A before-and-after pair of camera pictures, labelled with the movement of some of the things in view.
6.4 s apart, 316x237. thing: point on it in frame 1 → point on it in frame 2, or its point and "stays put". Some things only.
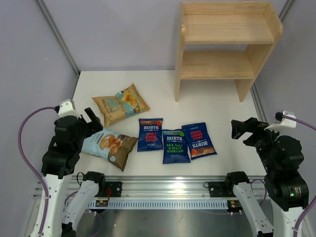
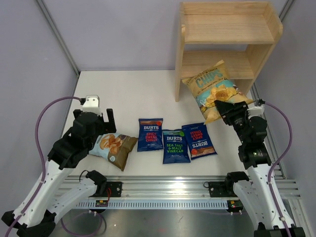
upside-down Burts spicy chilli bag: x=199 y=139 stays put
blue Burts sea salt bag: x=175 y=146 stays put
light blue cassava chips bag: x=110 y=145 stays put
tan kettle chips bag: x=126 y=102 → x=213 y=84
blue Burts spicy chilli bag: x=150 y=134 stays put
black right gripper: x=239 y=127 → x=224 y=107
